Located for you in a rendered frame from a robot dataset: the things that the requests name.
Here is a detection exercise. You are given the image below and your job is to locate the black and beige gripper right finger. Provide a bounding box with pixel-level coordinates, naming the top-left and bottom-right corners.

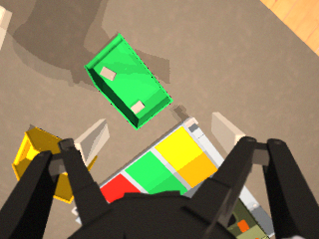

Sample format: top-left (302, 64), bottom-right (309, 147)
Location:
top-left (162, 113), bottom-right (319, 239)

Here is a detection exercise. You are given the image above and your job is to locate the yellow bin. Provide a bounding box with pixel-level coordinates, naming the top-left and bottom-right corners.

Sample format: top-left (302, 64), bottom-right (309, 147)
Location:
top-left (12, 128), bottom-right (73, 203)

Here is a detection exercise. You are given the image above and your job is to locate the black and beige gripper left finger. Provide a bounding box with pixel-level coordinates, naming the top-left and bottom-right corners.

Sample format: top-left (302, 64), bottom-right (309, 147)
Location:
top-left (0, 119), bottom-right (126, 239)

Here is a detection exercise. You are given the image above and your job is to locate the green bin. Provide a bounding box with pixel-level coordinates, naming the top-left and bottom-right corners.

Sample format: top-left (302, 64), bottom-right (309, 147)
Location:
top-left (86, 35), bottom-right (173, 130)

